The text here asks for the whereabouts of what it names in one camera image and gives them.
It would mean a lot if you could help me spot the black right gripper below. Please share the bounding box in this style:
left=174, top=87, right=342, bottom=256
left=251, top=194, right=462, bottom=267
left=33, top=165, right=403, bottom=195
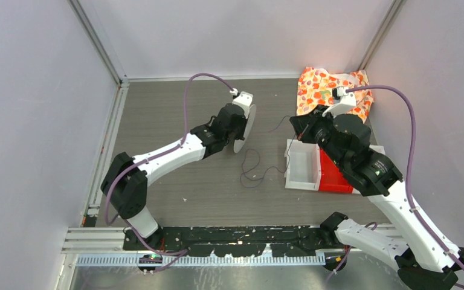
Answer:
left=290, top=103, right=347, bottom=168

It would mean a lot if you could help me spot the white plastic spool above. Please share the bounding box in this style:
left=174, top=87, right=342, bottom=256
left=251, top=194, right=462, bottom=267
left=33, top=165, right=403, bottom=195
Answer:
left=233, top=104, right=257, bottom=153

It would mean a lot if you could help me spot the white plastic bin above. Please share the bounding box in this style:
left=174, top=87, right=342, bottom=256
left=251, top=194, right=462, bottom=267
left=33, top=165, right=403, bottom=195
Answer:
left=284, top=139, right=321, bottom=191

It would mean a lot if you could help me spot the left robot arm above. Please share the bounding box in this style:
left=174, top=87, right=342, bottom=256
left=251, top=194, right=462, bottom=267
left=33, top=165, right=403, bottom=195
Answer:
left=100, top=103, right=257, bottom=250

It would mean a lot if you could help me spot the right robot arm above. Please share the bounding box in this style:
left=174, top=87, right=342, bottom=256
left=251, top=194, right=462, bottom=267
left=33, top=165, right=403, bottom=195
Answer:
left=289, top=105, right=464, bottom=289

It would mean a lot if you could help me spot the orange floral cloth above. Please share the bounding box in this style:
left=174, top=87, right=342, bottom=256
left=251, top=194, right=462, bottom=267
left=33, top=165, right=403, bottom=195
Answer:
left=296, top=66, right=375, bottom=122

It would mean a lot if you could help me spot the red plastic bin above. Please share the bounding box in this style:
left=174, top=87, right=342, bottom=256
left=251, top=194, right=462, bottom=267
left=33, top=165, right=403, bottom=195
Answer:
left=318, top=149, right=353, bottom=194

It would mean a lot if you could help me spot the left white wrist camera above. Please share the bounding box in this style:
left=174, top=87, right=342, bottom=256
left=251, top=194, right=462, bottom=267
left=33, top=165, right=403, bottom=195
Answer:
left=229, top=88, right=254, bottom=118

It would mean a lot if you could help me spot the thin purple wire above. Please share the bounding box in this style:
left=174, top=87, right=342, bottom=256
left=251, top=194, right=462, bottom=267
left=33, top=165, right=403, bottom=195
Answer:
left=240, top=115, right=309, bottom=189

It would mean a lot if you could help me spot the white bin on right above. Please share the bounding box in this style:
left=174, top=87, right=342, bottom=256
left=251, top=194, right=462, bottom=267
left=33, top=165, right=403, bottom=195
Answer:
left=350, top=146, right=392, bottom=197

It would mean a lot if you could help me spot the white slotted cable duct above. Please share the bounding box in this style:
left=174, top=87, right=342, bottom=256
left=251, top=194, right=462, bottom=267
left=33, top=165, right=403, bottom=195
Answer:
left=76, top=253, right=326, bottom=267

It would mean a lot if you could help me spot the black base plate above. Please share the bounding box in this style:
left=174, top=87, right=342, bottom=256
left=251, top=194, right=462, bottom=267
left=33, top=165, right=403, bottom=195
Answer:
left=144, top=225, right=347, bottom=257

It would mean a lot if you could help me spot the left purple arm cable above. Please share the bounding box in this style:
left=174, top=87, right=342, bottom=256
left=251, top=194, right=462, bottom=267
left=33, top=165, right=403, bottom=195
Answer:
left=103, top=72, right=239, bottom=274

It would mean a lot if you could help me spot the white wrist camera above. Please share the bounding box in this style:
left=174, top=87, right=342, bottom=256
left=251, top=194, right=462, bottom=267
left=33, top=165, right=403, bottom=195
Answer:
left=229, top=88, right=254, bottom=118
left=322, top=86, right=356, bottom=117

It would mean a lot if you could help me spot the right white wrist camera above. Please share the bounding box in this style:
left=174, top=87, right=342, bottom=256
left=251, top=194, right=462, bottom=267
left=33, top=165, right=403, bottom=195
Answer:
left=322, top=86, right=356, bottom=117

